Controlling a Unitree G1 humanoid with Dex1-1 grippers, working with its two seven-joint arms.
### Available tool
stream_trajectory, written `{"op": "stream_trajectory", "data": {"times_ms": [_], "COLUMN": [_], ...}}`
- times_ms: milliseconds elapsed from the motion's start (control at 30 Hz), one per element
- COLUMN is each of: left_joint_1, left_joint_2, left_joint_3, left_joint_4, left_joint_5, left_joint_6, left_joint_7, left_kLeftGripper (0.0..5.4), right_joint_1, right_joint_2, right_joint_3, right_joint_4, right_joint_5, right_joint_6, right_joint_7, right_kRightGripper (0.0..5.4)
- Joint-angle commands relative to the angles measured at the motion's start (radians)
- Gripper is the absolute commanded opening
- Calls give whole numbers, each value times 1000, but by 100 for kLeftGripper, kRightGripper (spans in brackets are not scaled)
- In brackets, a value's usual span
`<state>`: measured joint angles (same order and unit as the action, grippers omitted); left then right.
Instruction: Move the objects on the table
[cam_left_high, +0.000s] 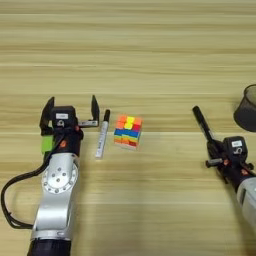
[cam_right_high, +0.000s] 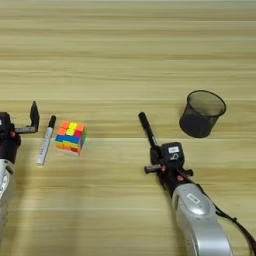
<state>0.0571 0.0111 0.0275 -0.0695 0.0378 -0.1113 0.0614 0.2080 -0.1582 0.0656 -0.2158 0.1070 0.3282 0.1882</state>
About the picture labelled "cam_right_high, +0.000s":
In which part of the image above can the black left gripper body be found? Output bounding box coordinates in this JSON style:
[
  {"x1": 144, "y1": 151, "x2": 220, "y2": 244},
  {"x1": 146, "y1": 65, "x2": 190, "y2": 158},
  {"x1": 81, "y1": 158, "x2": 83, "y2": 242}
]
[{"x1": 0, "y1": 128, "x2": 22, "y2": 165}]

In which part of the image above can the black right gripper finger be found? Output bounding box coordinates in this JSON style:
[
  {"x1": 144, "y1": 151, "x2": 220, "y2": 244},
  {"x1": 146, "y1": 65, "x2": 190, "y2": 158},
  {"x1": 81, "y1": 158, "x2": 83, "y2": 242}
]
[
  {"x1": 149, "y1": 145, "x2": 159, "y2": 165},
  {"x1": 155, "y1": 145, "x2": 164, "y2": 165}
]

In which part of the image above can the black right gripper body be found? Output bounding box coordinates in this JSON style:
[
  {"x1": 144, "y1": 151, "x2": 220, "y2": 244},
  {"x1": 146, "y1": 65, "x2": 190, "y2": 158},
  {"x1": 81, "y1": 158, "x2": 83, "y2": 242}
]
[{"x1": 143, "y1": 161, "x2": 195, "y2": 198}]

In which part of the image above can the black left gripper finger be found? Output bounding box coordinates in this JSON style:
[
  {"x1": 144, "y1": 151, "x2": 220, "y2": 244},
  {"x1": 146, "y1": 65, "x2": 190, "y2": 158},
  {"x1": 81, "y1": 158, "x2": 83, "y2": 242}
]
[{"x1": 14, "y1": 100, "x2": 41, "y2": 135}]

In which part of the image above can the black marker pen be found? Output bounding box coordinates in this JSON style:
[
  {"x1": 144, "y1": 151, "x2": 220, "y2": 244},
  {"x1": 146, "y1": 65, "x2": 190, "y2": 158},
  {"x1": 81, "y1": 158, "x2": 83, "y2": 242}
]
[{"x1": 138, "y1": 111, "x2": 160, "y2": 150}]

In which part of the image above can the multicolour puzzle cube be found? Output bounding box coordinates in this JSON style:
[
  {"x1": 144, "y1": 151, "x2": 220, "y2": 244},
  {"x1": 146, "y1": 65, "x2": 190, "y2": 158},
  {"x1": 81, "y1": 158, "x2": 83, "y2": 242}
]
[{"x1": 54, "y1": 120, "x2": 87, "y2": 156}]

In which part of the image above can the black mesh pen cup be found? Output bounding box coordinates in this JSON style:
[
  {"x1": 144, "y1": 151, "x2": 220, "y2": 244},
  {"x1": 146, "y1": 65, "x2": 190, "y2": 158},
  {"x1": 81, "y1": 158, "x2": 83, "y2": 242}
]
[{"x1": 178, "y1": 89, "x2": 228, "y2": 139}]

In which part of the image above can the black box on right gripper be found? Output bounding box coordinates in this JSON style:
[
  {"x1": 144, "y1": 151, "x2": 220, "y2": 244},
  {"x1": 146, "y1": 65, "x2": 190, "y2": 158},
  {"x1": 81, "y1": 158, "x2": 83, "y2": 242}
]
[{"x1": 161, "y1": 142, "x2": 185, "y2": 164}]

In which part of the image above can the white marker with black cap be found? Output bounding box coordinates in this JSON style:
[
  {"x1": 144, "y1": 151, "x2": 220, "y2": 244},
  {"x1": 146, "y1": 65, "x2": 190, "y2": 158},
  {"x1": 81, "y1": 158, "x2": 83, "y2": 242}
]
[{"x1": 35, "y1": 114, "x2": 57, "y2": 167}]

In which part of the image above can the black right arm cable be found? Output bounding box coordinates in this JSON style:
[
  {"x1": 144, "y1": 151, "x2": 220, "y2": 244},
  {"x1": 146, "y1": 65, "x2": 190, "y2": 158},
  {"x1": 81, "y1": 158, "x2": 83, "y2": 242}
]
[{"x1": 196, "y1": 182, "x2": 256, "y2": 256}]

